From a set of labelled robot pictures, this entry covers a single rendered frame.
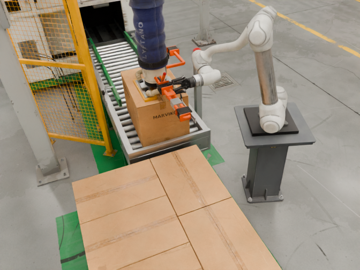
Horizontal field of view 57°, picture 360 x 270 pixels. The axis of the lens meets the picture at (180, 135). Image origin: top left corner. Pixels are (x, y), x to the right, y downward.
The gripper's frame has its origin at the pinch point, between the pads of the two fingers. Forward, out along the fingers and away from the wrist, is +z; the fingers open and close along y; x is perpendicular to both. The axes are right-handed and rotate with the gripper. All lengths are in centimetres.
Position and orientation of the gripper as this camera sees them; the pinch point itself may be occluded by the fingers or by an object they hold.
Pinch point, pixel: (166, 89)
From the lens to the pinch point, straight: 234.8
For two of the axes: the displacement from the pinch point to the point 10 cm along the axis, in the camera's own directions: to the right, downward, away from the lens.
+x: -3.7, -5.7, 7.3
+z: -9.3, 2.8, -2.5
